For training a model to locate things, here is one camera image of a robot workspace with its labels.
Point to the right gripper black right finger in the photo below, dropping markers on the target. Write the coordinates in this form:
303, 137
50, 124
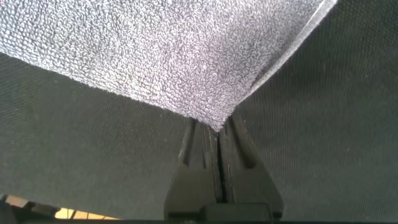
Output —
248, 183

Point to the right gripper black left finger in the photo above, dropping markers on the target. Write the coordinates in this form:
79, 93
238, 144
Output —
192, 174

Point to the grey towel with orange marks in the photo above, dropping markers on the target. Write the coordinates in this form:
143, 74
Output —
155, 46

